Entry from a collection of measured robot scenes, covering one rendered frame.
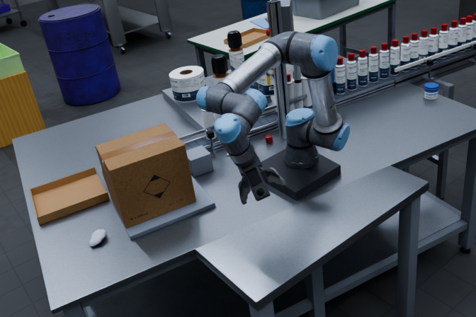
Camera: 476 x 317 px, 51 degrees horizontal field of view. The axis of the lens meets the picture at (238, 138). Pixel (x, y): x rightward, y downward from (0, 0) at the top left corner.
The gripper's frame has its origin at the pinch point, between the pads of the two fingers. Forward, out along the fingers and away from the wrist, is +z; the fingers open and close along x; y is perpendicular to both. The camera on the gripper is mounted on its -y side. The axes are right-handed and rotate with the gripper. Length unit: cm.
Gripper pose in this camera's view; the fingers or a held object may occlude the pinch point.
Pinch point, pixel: (265, 196)
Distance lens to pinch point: 165.0
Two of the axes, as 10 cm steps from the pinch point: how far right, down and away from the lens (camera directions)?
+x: -9.0, 4.4, 0.5
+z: 3.4, 6.2, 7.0
